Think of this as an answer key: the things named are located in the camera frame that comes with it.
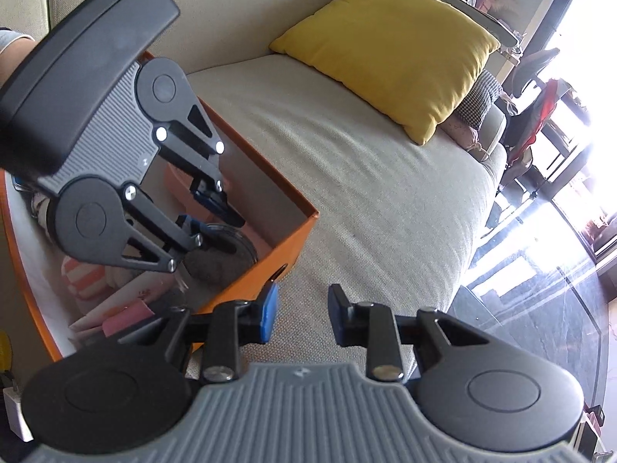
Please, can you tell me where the person's left forearm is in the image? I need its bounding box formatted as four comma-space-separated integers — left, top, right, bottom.
0, 29, 37, 85

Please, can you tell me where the orange storage box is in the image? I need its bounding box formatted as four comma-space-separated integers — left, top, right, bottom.
0, 51, 320, 362

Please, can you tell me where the glass desktop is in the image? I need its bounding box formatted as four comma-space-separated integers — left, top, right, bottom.
448, 198, 608, 425

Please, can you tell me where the red cloth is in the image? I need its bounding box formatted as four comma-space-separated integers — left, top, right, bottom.
523, 79, 562, 148

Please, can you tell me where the white charger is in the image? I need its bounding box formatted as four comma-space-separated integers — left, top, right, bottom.
0, 379, 34, 444

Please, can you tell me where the round grey disc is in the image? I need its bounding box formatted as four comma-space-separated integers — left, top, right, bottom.
182, 222, 257, 283

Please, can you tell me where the pink block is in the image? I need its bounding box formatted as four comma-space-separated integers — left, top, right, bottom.
103, 300, 156, 337

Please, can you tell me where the white card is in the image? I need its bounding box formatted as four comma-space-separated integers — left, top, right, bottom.
70, 270, 186, 333

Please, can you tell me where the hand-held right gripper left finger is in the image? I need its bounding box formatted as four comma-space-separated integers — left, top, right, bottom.
116, 281, 281, 387

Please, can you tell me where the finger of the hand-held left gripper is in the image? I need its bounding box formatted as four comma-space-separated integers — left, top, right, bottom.
103, 183, 207, 274
154, 93, 246, 228

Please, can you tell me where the pink floral cushion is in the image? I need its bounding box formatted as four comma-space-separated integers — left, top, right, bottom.
436, 115, 497, 161

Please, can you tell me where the yellow pillow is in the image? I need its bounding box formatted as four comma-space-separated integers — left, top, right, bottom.
269, 0, 502, 146

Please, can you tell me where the beige sofa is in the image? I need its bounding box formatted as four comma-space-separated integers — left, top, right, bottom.
0, 0, 509, 382

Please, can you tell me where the dark chair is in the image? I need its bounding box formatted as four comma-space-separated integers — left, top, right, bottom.
499, 47, 565, 194

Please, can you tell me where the white pink plush toy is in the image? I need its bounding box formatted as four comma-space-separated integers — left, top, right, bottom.
62, 257, 108, 302

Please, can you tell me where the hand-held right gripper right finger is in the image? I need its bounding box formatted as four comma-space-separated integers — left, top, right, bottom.
328, 284, 492, 383

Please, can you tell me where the grey checked pillow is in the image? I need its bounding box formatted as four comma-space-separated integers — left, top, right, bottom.
455, 70, 503, 128

